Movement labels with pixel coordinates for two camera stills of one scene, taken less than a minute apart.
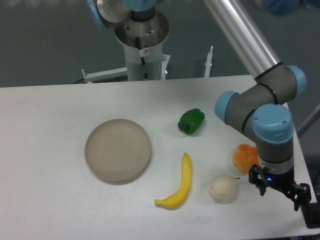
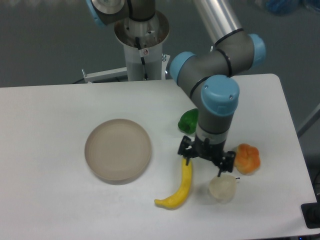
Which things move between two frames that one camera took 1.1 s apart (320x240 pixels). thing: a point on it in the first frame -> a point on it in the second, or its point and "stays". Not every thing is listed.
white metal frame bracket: x=108 y=74 stays
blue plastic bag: x=282 y=7 stays
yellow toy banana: x=175 y=198 stays
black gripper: x=282 y=182 -> x=188 y=148
